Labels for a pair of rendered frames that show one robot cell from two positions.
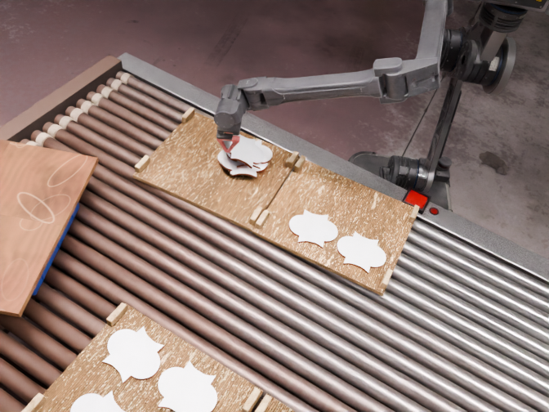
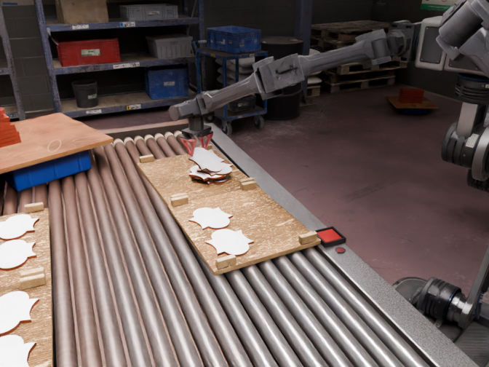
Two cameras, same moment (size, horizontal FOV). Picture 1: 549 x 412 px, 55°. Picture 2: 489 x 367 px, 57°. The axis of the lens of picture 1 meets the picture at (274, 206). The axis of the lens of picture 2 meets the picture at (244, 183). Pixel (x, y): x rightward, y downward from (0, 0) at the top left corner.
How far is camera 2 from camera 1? 121 cm
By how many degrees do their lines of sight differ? 42
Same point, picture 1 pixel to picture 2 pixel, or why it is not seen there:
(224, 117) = (173, 110)
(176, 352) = (36, 237)
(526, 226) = not seen: outside the picture
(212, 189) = (172, 180)
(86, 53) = not seen: hidden behind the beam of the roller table
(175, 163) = (167, 165)
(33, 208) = (52, 145)
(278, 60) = (405, 211)
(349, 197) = (265, 213)
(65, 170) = (90, 137)
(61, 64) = not seen: hidden behind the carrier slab
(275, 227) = (185, 209)
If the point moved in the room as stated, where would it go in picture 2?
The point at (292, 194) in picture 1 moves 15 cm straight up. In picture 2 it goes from (222, 199) to (221, 160)
